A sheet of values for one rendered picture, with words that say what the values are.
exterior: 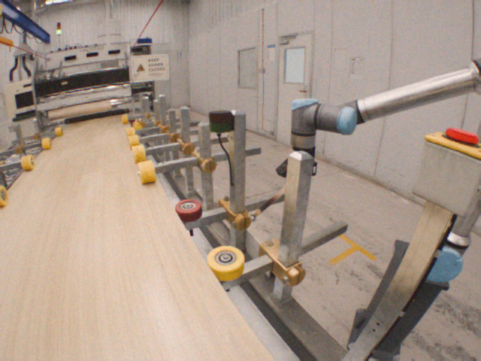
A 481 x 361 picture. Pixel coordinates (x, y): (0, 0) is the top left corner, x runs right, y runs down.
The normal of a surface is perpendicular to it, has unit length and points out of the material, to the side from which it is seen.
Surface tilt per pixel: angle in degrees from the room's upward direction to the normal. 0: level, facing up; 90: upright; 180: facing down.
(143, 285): 0
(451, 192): 90
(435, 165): 90
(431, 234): 90
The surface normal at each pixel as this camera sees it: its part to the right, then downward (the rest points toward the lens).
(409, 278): -0.87, 0.20
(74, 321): 0.00, -0.91
